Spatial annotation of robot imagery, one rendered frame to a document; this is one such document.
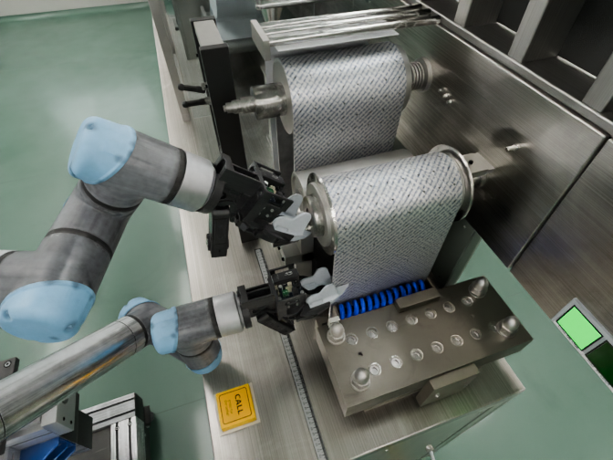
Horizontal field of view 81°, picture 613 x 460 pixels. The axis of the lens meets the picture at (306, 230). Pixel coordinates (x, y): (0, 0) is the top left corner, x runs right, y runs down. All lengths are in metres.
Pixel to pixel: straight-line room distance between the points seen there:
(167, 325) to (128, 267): 1.67
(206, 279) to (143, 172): 0.58
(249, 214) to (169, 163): 0.13
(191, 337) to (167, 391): 1.24
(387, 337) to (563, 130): 0.46
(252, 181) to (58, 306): 0.26
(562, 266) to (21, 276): 0.73
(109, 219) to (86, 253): 0.06
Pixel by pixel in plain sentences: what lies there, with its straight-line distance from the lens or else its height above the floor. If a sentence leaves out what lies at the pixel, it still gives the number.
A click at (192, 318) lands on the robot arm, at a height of 1.15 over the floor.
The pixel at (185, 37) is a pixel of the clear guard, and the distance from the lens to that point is 1.47.
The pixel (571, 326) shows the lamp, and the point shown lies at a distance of 0.73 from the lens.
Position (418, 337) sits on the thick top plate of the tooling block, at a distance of 0.78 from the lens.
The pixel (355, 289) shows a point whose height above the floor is 1.07.
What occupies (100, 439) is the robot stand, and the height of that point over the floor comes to 0.21.
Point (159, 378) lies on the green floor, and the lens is 1.93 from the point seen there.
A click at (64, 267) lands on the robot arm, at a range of 0.47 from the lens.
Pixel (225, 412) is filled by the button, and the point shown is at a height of 0.92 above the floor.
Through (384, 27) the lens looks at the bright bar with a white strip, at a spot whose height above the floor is 1.45.
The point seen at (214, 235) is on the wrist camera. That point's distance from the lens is 0.56.
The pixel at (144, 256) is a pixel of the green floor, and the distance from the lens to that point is 2.34.
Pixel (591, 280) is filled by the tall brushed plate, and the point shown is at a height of 1.26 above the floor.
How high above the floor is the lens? 1.71
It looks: 49 degrees down
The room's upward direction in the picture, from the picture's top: straight up
